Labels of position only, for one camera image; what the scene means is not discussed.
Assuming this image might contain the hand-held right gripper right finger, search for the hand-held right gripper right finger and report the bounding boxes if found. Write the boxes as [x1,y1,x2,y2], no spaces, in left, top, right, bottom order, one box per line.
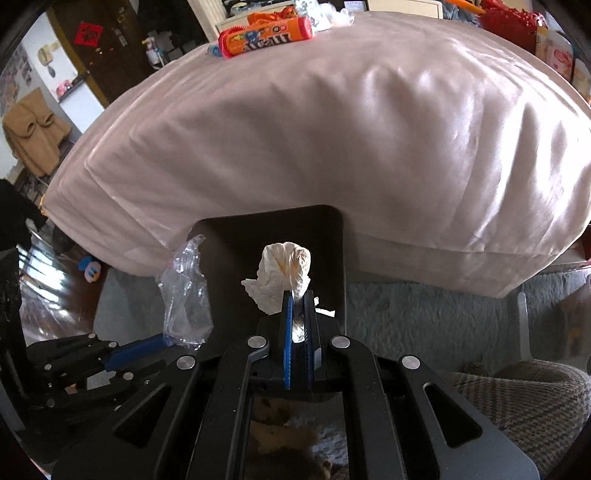
[298,290,542,480]

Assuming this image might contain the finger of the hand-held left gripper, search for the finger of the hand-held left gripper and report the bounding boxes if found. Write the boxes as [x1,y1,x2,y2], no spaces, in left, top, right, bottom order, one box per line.
[27,333,171,376]
[44,356,182,412]

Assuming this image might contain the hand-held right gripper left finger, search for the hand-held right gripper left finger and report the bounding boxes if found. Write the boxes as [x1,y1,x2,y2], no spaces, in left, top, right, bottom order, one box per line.
[51,291,298,480]

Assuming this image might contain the clear plastic wrapper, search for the clear plastic wrapper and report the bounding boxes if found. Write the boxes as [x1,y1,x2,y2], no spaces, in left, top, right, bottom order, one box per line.
[156,234,214,350]

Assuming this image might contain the white tissue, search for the white tissue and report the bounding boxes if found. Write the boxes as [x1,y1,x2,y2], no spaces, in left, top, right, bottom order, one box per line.
[241,241,320,346]

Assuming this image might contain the black trash bin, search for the black trash bin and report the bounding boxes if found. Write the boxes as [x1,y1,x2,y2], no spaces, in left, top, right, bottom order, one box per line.
[185,204,347,356]

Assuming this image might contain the small plush toy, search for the small plush toy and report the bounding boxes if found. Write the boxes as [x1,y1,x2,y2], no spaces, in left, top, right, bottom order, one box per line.
[78,257,103,282]

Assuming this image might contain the dark cloth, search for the dark cloth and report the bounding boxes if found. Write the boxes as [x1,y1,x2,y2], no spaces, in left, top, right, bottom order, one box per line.
[0,179,47,250]

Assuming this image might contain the pink tablecloth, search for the pink tablecloth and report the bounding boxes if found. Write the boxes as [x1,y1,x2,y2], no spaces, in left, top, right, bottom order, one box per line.
[41,10,591,298]

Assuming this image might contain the plaid fabric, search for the plaid fabric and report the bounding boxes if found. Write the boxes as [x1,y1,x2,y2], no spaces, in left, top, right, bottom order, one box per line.
[443,360,591,480]

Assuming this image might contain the brown coat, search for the brown coat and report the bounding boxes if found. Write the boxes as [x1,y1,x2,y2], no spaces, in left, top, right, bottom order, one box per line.
[2,90,72,177]

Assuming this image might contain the dark wooden door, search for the dark wooden door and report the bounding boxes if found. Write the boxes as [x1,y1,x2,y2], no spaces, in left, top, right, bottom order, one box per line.
[46,0,160,107]

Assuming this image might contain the orange candy tube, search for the orange candy tube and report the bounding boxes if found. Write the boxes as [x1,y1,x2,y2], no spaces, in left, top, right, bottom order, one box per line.
[217,17,315,58]

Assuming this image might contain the red diamond door decoration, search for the red diamond door decoration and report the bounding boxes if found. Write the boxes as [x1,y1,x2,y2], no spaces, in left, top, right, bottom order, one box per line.
[74,21,105,47]

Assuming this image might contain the orange snack packet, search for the orange snack packet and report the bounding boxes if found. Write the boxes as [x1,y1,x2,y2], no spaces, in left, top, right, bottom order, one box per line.
[247,4,296,25]

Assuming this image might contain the crumpled clear plastic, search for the crumpled clear plastic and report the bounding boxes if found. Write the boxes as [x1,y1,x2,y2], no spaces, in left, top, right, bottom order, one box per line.
[295,0,356,31]

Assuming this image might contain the white bottle yellow label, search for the white bottle yellow label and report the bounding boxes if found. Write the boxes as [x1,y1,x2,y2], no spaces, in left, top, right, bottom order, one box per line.
[573,58,591,102]

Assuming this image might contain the red mesh bag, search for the red mesh bag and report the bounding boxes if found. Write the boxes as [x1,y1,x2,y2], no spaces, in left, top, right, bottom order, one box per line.
[480,0,548,40]

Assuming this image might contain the white bottle pink label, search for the white bottle pink label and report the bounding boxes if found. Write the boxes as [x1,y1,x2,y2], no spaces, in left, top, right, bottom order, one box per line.
[536,28,575,77]

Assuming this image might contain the wall photo collage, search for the wall photo collage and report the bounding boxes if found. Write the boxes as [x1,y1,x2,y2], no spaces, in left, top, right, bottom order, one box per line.
[0,46,34,116]

